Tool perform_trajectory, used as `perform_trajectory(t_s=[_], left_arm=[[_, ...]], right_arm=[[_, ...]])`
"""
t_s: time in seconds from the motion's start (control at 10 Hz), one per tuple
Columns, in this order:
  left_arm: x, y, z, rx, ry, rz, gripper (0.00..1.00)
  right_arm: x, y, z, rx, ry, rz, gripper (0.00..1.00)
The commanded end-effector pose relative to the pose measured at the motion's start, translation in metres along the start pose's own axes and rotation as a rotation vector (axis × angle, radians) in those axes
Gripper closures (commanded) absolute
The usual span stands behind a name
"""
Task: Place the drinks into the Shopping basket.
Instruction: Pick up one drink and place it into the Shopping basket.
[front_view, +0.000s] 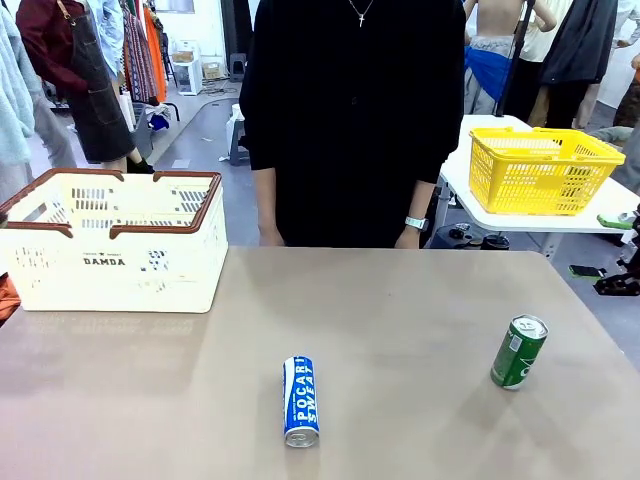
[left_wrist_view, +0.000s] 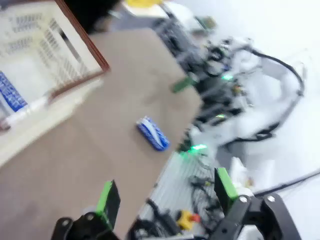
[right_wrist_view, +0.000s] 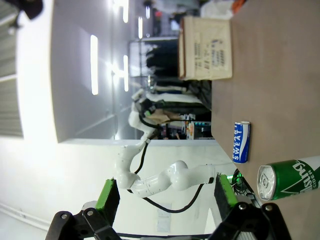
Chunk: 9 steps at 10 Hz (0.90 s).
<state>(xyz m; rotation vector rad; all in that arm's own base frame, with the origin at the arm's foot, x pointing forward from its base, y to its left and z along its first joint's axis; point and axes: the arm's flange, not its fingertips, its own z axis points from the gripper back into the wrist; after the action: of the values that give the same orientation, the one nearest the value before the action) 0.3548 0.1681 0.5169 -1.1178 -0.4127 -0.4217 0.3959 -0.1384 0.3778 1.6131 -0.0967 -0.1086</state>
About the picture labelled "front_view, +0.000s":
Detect person's left hand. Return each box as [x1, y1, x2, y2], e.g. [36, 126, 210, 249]
[393, 228, 424, 250]

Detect black round base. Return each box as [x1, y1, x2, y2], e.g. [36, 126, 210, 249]
[448, 223, 511, 251]

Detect blue Pocari Sweat can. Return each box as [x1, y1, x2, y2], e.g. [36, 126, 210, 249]
[282, 355, 321, 449]

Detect grey garment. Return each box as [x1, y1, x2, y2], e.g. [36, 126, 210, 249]
[589, 124, 640, 196]

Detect white T-shirt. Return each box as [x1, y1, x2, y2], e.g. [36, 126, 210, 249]
[519, 0, 569, 64]

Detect grey trousers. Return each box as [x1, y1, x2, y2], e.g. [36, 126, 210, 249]
[30, 92, 79, 170]

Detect brown patterned garment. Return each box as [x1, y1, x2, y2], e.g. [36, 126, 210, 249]
[612, 52, 640, 129]

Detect white floor appliance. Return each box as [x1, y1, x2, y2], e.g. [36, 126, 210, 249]
[177, 39, 204, 97]

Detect orange hanging garment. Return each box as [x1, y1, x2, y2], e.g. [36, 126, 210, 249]
[143, 5, 169, 103]

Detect person in black shirt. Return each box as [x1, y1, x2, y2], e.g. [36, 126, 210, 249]
[238, 0, 469, 250]

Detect orange cloth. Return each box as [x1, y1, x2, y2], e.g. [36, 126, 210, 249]
[0, 272, 24, 327]

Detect black stand pole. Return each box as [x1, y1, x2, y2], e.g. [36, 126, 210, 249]
[494, 0, 537, 119]

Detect blue wrapped cloth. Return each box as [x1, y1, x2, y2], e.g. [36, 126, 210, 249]
[463, 44, 516, 104]

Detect cream basket brown handles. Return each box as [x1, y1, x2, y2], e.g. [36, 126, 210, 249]
[0, 167, 230, 315]

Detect white plastic stool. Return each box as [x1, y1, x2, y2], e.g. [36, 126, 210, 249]
[224, 102, 251, 167]

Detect person's left forearm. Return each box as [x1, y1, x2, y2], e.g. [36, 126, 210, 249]
[402, 178, 435, 221]

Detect person's right forearm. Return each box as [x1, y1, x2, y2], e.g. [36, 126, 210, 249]
[253, 167, 284, 232]

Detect light blue hanging shirt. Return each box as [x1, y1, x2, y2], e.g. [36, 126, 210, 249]
[92, 0, 126, 81]

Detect silver cross necklace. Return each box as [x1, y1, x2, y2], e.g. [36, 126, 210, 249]
[347, 0, 376, 29]

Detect patterned hanging clothes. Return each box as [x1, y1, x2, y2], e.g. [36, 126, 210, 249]
[121, 4, 151, 104]

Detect grey stool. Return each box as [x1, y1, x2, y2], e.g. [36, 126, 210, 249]
[228, 51, 250, 84]

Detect green soda can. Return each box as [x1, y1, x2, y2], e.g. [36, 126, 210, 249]
[489, 313, 550, 392]

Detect mannequin maroon shirt denim apron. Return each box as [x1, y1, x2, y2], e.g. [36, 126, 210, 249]
[14, 0, 156, 175]

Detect person's right hand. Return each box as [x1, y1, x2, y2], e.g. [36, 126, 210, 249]
[258, 226, 287, 249]

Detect white side table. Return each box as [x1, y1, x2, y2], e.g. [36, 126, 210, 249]
[438, 113, 640, 261]

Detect light blue fleece garment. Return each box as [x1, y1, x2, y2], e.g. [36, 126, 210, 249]
[0, 4, 47, 167]

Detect dark hanging jacket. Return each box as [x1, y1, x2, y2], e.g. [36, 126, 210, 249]
[538, 0, 622, 86]

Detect shirtless mannequin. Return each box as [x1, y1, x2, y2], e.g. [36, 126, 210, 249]
[462, 0, 559, 117]

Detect yellow plastic basket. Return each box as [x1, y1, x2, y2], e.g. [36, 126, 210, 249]
[468, 125, 627, 217]

